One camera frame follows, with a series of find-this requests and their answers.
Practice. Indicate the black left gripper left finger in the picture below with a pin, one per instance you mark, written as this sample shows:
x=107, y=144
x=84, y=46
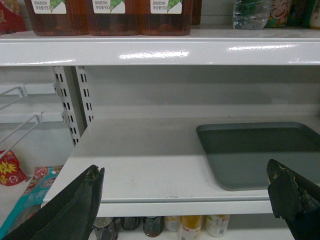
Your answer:
x=70, y=215

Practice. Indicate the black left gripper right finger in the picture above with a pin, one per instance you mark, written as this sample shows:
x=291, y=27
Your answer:
x=294, y=199

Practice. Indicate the grey silver tray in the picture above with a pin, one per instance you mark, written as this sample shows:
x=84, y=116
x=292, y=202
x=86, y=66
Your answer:
x=238, y=153

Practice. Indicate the teal snack bag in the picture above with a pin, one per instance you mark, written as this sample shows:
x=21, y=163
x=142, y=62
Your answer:
x=32, y=199

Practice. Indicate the red snack bag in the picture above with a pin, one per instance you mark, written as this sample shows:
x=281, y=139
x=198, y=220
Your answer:
x=10, y=171

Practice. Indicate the white metal shelf rack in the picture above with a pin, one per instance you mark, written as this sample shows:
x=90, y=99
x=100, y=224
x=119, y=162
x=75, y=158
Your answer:
x=149, y=93

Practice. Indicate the clear water bottle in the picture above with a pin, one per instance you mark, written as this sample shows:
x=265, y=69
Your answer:
x=250, y=14

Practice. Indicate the brown tea bottle left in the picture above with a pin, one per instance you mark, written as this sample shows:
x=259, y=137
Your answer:
x=58, y=17

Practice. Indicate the brown tea bottle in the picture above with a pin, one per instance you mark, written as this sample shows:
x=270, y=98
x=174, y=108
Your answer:
x=112, y=17
x=165, y=17
x=58, y=17

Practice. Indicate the brown tea bottle middle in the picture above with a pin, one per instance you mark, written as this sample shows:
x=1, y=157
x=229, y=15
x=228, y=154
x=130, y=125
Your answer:
x=112, y=17

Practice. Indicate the brown tea bottle right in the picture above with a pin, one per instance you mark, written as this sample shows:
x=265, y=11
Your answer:
x=165, y=17

